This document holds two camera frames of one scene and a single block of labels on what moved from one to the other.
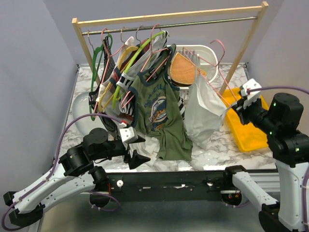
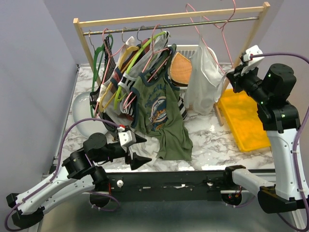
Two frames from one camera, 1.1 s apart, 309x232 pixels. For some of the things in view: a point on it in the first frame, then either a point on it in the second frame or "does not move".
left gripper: (136, 160) does not move
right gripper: (240, 108) -> (236, 78)
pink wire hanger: (217, 65) -> (218, 26)
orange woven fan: (182, 71) does not move
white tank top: (204, 108) -> (205, 81)
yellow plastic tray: (248, 137) does not move
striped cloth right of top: (181, 107) does not move
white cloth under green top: (148, 148) does not move
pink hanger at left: (109, 54) does not move
